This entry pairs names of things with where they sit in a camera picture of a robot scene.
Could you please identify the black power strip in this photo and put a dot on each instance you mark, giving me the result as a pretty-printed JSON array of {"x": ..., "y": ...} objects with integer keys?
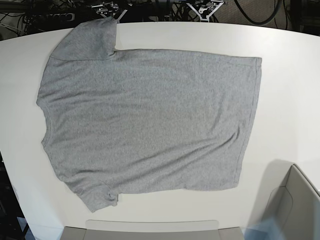
[{"x": 57, "y": 17}]

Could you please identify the grey bin bottom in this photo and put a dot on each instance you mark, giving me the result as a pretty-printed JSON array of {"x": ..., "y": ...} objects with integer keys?
[{"x": 121, "y": 230}]

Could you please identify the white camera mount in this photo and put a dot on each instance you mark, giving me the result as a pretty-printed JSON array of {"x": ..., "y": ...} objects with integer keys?
[
  {"x": 205, "y": 9},
  {"x": 109, "y": 9}
]

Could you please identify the grey T-shirt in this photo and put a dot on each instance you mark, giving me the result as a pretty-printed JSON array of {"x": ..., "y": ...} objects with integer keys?
[{"x": 144, "y": 120}]

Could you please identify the grey bin right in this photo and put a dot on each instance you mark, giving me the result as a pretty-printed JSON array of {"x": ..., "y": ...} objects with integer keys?
[{"x": 293, "y": 210}]

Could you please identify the grey bin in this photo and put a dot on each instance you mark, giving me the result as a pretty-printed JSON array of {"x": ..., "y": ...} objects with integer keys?
[
  {"x": 293, "y": 210},
  {"x": 121, "y": 230}
]

